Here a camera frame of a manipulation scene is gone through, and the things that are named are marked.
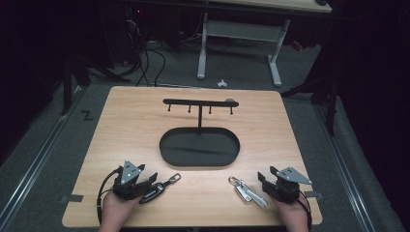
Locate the black zigzag tape mark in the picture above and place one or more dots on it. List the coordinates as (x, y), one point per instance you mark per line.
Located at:
(87, 115)

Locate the metal floor rail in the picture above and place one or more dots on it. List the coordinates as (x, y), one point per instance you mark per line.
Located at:
(42, 154)
(345, 167)

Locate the black key rack with tray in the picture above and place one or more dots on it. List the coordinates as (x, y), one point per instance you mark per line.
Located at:
(199, 148)

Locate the black car key fob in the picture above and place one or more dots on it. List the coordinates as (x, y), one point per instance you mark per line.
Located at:
(154, 190)

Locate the silver keys with carabiner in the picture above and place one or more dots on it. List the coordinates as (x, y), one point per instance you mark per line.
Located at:
(248, 191)

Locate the small red object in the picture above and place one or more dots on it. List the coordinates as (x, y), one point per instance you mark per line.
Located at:
(297, 45)

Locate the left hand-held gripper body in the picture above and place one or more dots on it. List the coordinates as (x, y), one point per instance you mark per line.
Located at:
(129, 185)

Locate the white metal frame desk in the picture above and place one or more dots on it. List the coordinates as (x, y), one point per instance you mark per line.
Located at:
(241, 30)

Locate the small white plastic piece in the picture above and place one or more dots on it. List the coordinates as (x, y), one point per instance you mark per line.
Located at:
(222, 83)

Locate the black metal stand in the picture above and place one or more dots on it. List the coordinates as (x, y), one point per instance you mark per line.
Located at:
(332, 106)
(67, 87)

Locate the person's right hand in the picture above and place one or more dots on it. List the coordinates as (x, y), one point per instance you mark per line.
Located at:
(291, 212)

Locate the grey tape strip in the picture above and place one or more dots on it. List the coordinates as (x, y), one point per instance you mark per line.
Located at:
(72, 198)
(314, 194)

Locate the person's left hand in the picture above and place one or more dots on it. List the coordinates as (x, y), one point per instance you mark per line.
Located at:
(116, 208)

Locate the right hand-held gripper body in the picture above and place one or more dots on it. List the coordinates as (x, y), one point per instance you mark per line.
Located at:
(285, 187)

